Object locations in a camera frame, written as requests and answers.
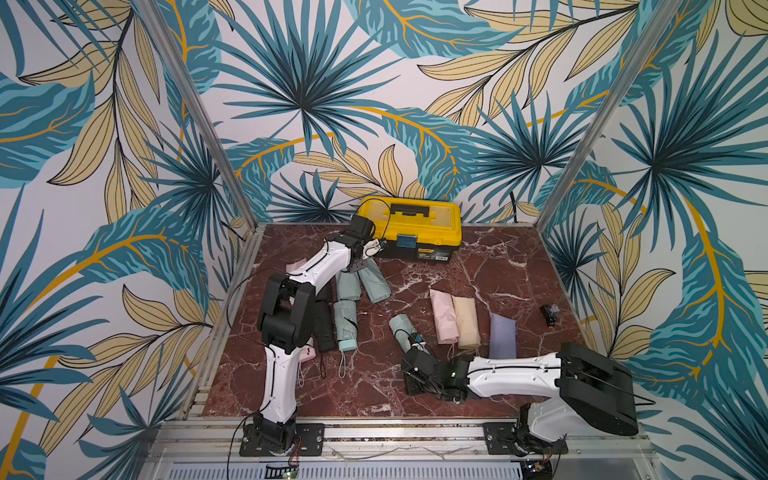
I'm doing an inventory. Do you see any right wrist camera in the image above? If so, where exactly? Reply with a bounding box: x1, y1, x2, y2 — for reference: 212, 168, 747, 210
409, 333, 428, 352

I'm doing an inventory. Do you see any aluminium frame rail right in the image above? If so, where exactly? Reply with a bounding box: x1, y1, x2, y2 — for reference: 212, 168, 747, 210
535, 0, 682, 234

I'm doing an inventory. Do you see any aluminium frame rail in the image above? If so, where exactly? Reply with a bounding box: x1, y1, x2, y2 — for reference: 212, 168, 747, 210
134, 0, 258, 232
535, 0, 682, 234

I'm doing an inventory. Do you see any black sleeved umbrella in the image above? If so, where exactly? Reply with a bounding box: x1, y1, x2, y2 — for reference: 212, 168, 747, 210
313, 301, 337, 353

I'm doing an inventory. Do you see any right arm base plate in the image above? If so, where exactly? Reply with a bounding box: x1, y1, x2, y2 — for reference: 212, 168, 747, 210
482, 422, 568, 457

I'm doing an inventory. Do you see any pink umbrella sleeve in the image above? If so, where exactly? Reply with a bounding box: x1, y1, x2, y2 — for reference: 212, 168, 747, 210
286, 258, 307, 273

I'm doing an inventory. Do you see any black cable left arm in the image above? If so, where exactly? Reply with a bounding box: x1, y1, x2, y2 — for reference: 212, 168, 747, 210
224, 266, 283, 349

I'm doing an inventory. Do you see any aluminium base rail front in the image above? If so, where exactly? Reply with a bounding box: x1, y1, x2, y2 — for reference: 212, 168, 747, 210
139, 417, 665, 479

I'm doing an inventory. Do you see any small black electrical part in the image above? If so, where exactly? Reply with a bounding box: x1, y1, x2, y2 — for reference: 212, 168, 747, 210
540, 304, 560, 329

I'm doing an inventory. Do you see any mint sleeved umbrella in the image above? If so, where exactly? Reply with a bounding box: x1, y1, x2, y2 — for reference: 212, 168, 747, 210
389, 314, 417, 353
333, 300, 358, 352

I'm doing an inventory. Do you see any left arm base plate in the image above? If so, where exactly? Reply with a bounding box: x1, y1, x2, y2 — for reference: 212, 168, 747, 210
239, 422, 325, 457

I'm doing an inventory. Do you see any beige sleeved umbrella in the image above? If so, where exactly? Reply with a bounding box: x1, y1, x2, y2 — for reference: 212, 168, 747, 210
452, 296, 481, 350

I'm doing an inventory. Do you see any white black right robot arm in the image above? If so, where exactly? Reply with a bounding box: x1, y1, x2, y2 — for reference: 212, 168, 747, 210
401, 342, 639, 457

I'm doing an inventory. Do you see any mint umbrella sleeve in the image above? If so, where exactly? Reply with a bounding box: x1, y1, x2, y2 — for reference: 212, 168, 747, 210
358, 258, 391, 304
335, 271, 362, 301

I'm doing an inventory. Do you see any yellow black toolbox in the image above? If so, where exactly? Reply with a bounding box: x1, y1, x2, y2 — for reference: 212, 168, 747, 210
356, 196, 462, 263

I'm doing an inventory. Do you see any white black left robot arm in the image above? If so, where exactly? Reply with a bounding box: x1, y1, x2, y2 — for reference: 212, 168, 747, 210
253, 215, 381, 452

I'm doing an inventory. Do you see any aluminium frame rail left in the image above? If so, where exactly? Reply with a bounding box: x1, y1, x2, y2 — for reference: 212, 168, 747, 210
134, 0, 258, 232

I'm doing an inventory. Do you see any lavender sleeved umbrella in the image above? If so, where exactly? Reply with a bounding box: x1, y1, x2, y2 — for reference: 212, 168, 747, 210
489, 313, 517, 360

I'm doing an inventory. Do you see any pink sleeved umbrella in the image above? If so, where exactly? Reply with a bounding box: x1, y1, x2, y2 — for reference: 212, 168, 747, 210
430, 289, 459, 345

